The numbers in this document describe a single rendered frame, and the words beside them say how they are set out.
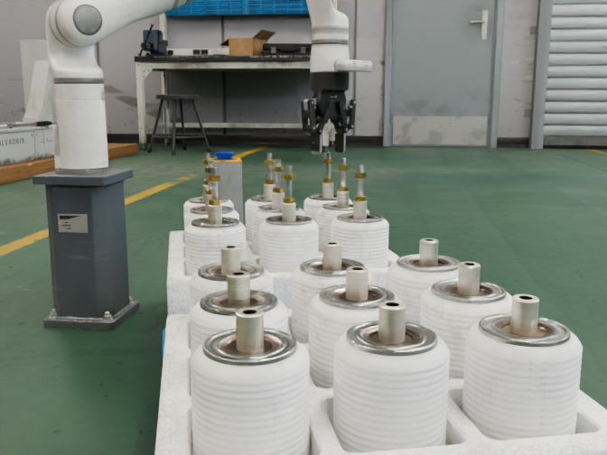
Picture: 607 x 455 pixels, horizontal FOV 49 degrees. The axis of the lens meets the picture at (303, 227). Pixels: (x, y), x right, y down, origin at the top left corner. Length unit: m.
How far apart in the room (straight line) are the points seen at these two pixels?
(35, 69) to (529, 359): 4.42
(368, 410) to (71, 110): 0.95
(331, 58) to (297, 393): 0.85
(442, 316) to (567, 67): 5.67
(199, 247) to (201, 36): 5.46
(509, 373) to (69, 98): 1.00
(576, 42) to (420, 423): 5.86
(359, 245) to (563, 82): 5.29
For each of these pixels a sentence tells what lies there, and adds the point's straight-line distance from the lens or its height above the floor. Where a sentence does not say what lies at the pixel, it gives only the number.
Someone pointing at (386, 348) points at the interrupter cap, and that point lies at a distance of 0.55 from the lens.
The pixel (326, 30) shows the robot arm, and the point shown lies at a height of 0.57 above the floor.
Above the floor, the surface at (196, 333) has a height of 0.23.
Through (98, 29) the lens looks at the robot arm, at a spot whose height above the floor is 0.57.
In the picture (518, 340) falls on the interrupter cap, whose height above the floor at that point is 0.25.
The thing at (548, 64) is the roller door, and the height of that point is 0.71.
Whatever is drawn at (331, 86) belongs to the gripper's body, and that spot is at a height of 0.47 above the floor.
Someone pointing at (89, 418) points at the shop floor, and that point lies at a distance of 1.04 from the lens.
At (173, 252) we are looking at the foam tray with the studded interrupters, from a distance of 1.20.
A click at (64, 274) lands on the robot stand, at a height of 0.11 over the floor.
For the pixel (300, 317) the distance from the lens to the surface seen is 0.78.
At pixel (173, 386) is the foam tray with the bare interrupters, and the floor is 0.18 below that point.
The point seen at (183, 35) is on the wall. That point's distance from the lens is 6.49.
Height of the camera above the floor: 0.45
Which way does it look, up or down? 11 degrees down
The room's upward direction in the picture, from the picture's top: straight up
